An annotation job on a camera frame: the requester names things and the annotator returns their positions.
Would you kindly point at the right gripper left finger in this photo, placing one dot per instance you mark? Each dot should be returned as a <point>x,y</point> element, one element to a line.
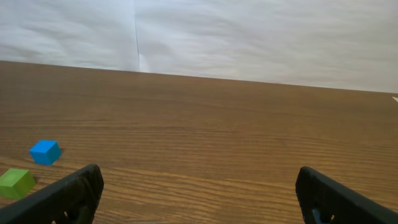
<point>65,199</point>

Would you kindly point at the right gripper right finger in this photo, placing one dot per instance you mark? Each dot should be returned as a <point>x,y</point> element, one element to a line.
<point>335,202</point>

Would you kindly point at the blue cube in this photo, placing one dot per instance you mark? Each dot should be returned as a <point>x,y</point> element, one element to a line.
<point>45,152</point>

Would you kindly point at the green cube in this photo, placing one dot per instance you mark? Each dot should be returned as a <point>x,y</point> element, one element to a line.
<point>15,183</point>

